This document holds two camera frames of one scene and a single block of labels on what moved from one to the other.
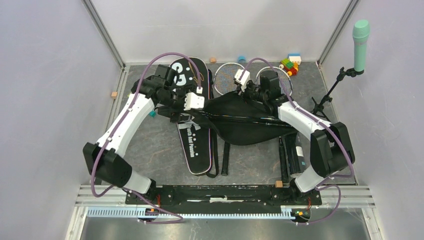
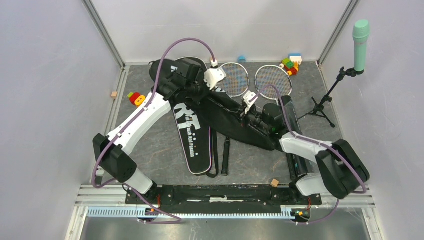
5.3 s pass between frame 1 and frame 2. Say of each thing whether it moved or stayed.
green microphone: stayed
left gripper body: moved
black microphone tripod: stayed
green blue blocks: stayed
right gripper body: moved
